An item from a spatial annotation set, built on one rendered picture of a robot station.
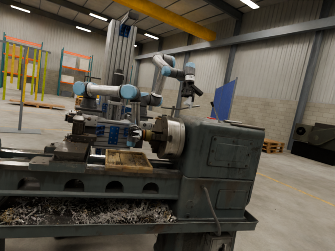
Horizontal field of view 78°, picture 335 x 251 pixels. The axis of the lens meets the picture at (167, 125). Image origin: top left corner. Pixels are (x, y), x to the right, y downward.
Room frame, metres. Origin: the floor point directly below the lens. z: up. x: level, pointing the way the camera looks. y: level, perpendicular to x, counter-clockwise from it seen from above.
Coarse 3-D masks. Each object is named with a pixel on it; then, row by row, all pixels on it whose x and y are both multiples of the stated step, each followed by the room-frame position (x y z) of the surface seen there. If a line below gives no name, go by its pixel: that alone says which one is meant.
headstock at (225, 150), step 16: (192, 128) 1.37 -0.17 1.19; (208, 128) 1.36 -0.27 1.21; (224, 128) 1.39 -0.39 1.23; (240, 128) 1.44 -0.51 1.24; (192, 144) 1.34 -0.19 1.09; (208, 144) 1.39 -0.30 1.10; (224, 144) 1.41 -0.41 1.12; (240, 144) 1.45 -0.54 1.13; (256, 144) 1.50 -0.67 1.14; (176, 160) 1.54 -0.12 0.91; (192, 160) 1.34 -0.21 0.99; (208, 160) 1.38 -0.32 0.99; (224, 160) 1.42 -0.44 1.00; (240, 160) 1.46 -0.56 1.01; (256, 160) 1.51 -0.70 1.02; (192, 176) 1.34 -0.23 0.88; (208, 176) 1.40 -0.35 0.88; (224, 176) 1.44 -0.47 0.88; (240, 176) 1.48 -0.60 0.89
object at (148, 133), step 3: (147, 129) 1.46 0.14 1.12; (150, 129) 1.45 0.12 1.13; (144, 132) 1.42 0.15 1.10; (147, 132) 1.42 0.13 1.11; (150, 132) 1.43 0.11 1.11; (153, 132) 1.45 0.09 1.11; (144, 135) 1.41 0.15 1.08; (147, 135) 1.41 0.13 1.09; (150, 135) 1.42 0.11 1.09; (141, 138) 1.42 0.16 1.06; (144, 138) 1.42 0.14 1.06; (147, 138) 1.42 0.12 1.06; (150, 138) 1.42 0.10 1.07
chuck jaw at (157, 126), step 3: (156, 120) 1.54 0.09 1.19; (159, 120) 1.55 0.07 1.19; (156, 123) 1.53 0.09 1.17; (159, 123) 1.53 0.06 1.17; (153, 126) 1.52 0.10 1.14; (156, 126) 1.50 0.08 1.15; (159, 126) 1.51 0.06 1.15; (153, 129) 1.48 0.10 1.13; (156, 129) 1.49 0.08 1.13; (159, 129) 1.50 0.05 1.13; (156, 132) 1.50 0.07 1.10; (159, 132) 1.50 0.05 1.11; (162, 132) 1.51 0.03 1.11
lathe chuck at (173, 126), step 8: (168, 120) 1.42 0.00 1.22; (176, 120) 1.45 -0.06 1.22; (168, 128) 1.36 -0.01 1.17; (176, 128) 1.39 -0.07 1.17; (176, 136) 1.36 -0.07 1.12; (160, 144) 1.48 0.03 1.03; (168, 144) 1.34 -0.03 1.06; (176, 144) 1.36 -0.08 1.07; (160, 152) 1.45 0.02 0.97; (168, 152) 1.36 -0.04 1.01; (176, 152) 1.38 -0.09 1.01
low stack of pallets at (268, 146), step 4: (264, 140) 8.16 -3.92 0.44; (268, 140) 8.41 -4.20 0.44; (272, 140) 8.68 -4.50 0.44; (264, 144) 8.10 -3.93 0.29; (268, 144) 7.93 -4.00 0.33; (272, 144) 8.50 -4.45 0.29; (276, 144) 8.23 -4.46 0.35; (284, 144) 8.56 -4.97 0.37; (264, 148) 8.01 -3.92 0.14; (268, 148) 7.86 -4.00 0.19; (272, 148) 8.20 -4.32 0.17; (276, 148) 8.24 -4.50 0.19; (280, 148) 8.57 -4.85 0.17; (268, 152) 7.86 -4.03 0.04; (272, 152) 8.11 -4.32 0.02; (276, 152) 8.28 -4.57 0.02; (280, 152) 8.46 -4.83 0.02
